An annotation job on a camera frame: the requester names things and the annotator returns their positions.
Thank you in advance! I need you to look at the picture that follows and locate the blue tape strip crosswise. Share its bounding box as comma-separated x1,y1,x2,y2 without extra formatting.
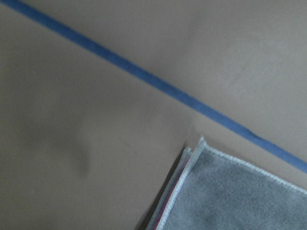
1,0,307,173

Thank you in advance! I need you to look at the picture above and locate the pink and grey towel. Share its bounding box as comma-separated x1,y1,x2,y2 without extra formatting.
137,138,307,230

